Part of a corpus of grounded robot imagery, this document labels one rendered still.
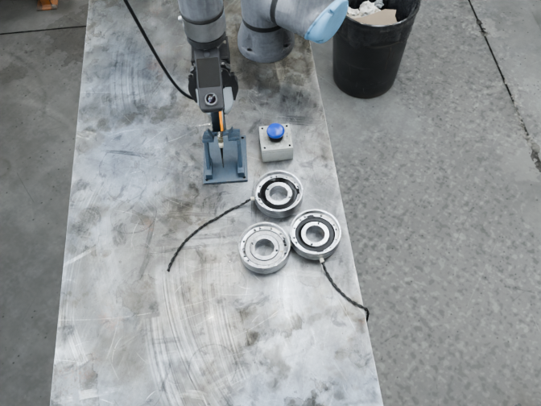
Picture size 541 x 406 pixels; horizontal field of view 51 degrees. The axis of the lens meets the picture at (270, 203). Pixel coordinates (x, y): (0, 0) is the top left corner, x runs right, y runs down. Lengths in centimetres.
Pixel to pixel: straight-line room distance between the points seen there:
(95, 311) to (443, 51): 206
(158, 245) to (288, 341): 34
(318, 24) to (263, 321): 66
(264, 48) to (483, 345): 120
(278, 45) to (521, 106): 142
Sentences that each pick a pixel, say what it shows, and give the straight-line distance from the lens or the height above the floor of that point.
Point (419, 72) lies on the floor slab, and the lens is 266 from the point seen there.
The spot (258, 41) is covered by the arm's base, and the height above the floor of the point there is 86.
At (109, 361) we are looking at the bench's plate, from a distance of 115.
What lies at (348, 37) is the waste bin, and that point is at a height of 33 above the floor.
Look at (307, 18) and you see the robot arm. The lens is 134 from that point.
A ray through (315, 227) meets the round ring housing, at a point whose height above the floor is 82.
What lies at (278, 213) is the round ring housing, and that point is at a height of 83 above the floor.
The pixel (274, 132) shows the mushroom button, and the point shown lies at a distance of 126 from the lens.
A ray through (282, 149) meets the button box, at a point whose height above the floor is 84.
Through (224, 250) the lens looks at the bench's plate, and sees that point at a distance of 119.
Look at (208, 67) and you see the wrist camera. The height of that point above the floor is 112.
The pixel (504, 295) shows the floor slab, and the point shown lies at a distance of 214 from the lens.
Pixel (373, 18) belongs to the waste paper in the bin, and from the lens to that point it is 235.
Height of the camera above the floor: 186
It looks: 58 degrees down
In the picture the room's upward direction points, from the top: 3 degrees counter-clockwise
